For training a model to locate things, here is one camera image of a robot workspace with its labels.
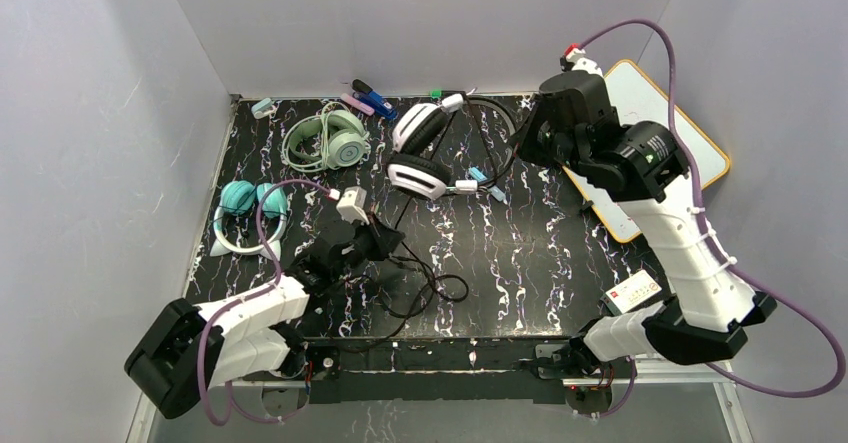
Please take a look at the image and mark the teal cat ear headphones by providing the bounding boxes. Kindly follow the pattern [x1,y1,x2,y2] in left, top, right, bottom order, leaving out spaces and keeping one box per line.
[209,180,289,259]

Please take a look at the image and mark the mint green gaming headphones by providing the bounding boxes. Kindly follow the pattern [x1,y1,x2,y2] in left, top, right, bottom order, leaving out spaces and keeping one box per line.
[282,102,371,173]

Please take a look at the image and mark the small light blue eraser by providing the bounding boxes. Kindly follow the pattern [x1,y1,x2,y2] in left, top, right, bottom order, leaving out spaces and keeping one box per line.
[251,98,275,119]

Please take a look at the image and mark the blue stapler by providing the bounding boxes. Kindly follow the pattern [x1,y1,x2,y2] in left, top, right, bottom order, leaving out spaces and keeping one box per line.
[351,79,398,121]

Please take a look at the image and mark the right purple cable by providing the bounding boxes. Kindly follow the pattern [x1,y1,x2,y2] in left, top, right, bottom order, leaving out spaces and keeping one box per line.
[579,18,847,421]

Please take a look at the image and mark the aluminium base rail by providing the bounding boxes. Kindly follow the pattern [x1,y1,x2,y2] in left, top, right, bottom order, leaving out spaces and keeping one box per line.
[129,337,753,443]

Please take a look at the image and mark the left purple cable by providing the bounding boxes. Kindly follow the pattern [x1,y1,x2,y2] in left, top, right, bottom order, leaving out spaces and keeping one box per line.
[197,178,333,428]

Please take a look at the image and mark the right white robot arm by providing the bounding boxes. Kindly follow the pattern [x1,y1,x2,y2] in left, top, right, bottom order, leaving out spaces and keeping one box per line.
[514,70,776,365]

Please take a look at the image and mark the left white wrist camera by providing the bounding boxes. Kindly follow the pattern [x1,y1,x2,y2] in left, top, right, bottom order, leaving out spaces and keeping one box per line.
[328,186,370,225]

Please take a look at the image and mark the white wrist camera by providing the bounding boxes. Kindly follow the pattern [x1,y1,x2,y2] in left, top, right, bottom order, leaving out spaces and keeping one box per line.
[560,44,604,77]
[328,186,370,225]

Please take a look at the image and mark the pink highlighter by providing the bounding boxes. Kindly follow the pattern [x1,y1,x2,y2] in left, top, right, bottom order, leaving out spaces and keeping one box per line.
[340,93,375,116]

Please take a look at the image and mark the small white red box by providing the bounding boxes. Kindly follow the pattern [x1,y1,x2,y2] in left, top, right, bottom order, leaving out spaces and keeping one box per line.
[601,270,662,315]

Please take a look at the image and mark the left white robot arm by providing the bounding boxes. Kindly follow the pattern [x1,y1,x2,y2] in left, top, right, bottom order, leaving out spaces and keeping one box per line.
[124,219,405,419]

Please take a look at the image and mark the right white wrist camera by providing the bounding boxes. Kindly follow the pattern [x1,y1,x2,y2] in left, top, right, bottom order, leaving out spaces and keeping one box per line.
[560,44,604,77]

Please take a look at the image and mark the light blue marker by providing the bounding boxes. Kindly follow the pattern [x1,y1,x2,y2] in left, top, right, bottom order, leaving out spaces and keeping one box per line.
[468,166,507,204]

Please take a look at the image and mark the white board orange frame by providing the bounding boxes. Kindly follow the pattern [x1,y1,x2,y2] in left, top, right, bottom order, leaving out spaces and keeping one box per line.
[563,58,731,244]

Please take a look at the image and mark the purple cable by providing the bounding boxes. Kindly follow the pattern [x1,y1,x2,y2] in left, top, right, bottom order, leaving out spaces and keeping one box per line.
[579,18,847,421]
[197,178,333,428]

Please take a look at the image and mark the black and white headphones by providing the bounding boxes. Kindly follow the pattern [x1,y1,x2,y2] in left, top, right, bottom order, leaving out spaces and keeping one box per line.
[327,88,521,355]

